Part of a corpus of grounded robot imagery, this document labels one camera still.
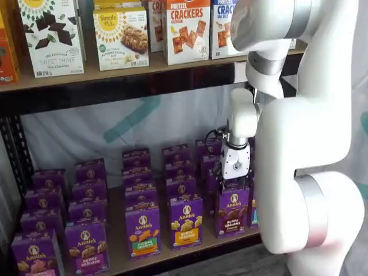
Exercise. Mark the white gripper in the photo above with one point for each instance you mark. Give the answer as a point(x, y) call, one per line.
point(234, 164)

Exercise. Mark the purple box brown patch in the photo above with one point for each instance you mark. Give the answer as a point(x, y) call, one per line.
point(233, 215)

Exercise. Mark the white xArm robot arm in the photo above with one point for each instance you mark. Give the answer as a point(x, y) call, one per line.
point(302, 115)

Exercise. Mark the purple Annie's snack box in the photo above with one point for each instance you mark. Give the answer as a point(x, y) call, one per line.
point(176, 155)
point(141, 195)
point(135, 153)
point(212, 188)
point(86, 211)
point(49, 181)
point(178, 171)
point(208, 162)
point(181, 188)
point(90, 172)
point(43, 201)
point(136, 164)
point(138, 179)
point(207, 149)
point(40, 222)
point(89, 191)

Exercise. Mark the purple box teal patch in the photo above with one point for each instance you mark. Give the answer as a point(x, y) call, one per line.
point(253, 212)

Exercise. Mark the purple box yellow patch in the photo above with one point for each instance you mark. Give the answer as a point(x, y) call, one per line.
point(186, 221)

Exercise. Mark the purple box green patch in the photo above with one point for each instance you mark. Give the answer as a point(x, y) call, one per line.
point(142, 230)

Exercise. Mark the wooden shelf board with purple boxes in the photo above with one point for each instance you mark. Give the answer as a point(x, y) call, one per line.
point(115, 230)

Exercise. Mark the blue sea salt crackers box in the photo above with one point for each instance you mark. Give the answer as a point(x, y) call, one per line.
point(221, 34)

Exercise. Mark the orange cheddar pretzel crackers box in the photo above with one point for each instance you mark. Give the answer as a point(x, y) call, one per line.
point(187, 34)

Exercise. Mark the wooden shelf board with crackers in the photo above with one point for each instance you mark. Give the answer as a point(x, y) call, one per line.
point(115, 77)

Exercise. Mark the purple box pink patch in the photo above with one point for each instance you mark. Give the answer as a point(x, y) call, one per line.
point(86, 247)
point(34, 253)

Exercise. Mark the white orange cracker box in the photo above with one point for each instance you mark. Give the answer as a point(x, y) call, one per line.
point(155, 28)

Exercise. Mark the yellow Simple Mills bar box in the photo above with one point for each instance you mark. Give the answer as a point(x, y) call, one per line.
point(115, 4)
point(120, 40)

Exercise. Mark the white Sweet Thins box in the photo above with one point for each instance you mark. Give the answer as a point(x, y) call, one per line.
point(51, 43)

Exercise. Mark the orange snack box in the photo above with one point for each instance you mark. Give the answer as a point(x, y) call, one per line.
point(7, 51)

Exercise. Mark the white backdrop sheet teal stripe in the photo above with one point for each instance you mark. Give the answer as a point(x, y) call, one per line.
point(86, 123)

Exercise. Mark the black metal shelf frame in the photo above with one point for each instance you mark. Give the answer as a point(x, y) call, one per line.
point(86, 97)

